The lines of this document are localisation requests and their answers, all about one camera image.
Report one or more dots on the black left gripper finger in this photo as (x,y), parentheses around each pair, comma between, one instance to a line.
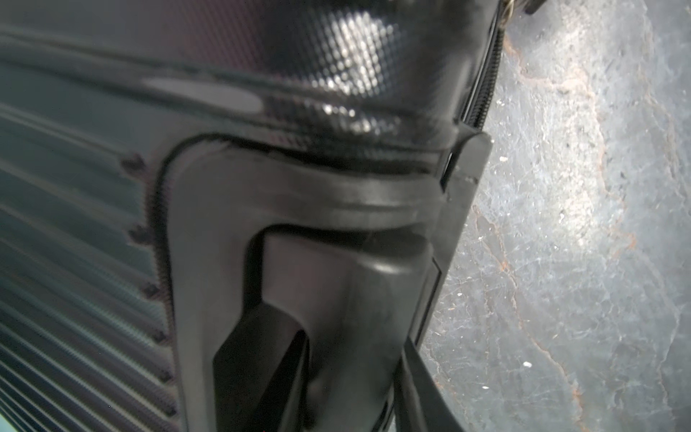
(418,404)

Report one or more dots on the black ribbed hard-shell suitcase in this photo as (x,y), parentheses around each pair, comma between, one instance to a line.
(231,215)

